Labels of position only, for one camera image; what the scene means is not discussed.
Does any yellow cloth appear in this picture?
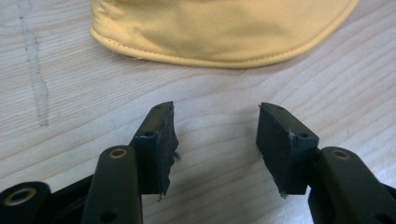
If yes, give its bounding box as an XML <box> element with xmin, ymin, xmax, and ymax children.
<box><xmin>90</xmin><ymin>0</ymin><xmax>361</xmax><ymax>69</ymax></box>

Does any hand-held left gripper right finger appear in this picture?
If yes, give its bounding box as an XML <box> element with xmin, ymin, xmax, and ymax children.
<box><xmin>255</xmin><ymin>102</ymin><xmax>396</xmax><ymax>224</ymax></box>

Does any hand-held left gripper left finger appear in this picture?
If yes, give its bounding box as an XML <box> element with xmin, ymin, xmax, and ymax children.
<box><xmin>81</xmin><ymin>101</ymin><xmax>180</xmax><ymax>224</ymax></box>

